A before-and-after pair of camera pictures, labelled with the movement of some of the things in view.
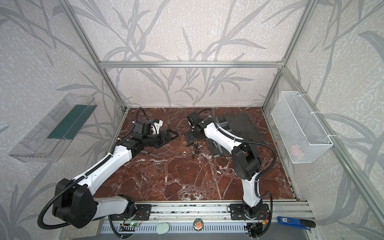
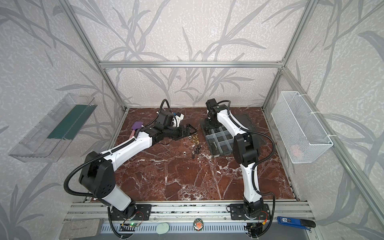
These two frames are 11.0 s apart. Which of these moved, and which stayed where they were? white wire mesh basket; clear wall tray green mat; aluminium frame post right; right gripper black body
Moved: right gripper black body
Stayed: white wire mesh basket; aluminium frame post right; clear wall tray green mat
